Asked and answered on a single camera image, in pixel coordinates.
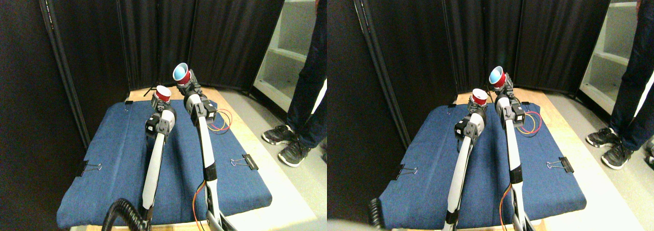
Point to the red cup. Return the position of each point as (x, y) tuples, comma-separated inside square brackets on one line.
[(163, 95), (187, 79), (479, 99), (503, 82)]

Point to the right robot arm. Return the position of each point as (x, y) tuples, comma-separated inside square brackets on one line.
[(207, 154), (512, 154)]

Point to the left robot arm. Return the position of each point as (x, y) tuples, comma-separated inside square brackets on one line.
[(153, 175), (460, 180)]

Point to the black curtain stand foot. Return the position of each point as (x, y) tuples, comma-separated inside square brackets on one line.
[(150, 92)]

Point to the dark blue cloth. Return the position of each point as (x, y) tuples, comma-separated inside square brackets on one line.
[(419, 190), (102, 190)]

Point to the black curtain stand pole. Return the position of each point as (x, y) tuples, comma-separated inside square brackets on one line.
[(382, 62), (64, 62)]

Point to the white shelf unit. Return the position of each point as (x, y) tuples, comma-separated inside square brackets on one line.
[(613, 42), (286, 42)]

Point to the person's legs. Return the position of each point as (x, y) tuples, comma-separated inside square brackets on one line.
[(631, 88), (306, 88)]

